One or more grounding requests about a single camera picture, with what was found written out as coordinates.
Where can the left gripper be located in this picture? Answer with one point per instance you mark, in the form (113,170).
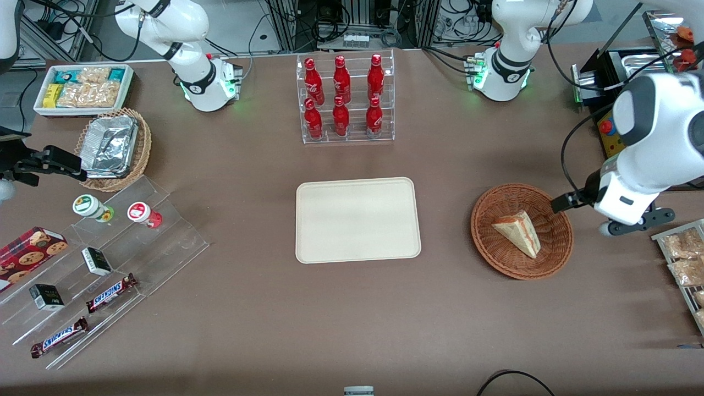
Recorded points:
(589,191)

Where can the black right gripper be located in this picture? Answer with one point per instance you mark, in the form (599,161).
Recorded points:
(22,164)

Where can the triangular sandwich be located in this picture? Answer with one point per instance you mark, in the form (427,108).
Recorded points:
(520,234)

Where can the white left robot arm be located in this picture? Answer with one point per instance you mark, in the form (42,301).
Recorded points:
(506,69)

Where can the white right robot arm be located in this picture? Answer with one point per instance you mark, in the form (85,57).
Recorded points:
(203,82)

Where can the oval light wicker basket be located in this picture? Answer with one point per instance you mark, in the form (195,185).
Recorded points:
(144,143)

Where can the round brown wicker basket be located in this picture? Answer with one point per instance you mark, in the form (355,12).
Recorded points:
(495,253)

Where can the beige plastic tray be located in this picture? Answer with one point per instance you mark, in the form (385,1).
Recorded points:
(357,220)

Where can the green lidded cup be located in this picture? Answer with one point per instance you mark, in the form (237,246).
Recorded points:
(88,205)

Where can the stacked aluminium foil trays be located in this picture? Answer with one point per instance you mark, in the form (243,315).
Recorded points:
(110,146)

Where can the white plastic snack bin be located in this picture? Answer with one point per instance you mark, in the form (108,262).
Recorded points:
(41,110)

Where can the yellow snack packet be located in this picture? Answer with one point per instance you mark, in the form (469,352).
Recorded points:
(51,95)

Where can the large clear rice cracker bag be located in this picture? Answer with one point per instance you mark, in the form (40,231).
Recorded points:
(88,94)

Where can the red round warmer knob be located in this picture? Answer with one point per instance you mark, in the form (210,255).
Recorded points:
(606,127)

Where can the teal snack packet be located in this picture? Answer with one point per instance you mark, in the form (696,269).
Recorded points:
(65,75)
(116,74)

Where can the small clear rice cracker bag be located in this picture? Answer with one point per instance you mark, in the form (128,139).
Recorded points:
(93,74)

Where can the red lidded cup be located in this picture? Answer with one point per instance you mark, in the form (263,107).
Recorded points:
(140,212)

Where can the red cookie box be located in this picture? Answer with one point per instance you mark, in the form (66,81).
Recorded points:
(27,253)

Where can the small black box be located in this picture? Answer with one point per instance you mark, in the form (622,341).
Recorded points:
(96,261)
(47,297)

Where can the clear bag of fried snacks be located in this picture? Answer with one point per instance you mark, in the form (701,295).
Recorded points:
(687,271)
(682,245)
(700,318)
(699,298)

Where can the clear acrylic stepped shelf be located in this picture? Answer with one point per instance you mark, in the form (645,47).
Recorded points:
(165,242)

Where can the black food warmer cabinet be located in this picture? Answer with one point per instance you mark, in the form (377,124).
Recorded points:
(602,71)

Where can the snickers chocolate bar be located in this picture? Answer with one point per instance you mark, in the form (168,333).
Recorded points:
(110,293)
(58,337)

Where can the red sausages in warmer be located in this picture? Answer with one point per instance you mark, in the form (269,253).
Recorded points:
(685,34)

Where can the red cola bottle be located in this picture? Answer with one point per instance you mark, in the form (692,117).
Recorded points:
(313,121)
(312,80)
(375,77)
(341,77)
(340,118)
(374,118)

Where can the clear acrylic bottle rack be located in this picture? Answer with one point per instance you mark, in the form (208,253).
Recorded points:
(355,137)

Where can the white power strip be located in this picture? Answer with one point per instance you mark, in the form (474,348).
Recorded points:
(356,40)

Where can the small grey device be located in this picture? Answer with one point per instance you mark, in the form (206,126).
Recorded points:
(358,391)

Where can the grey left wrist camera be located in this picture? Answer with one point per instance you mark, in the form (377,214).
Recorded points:
(641,221)

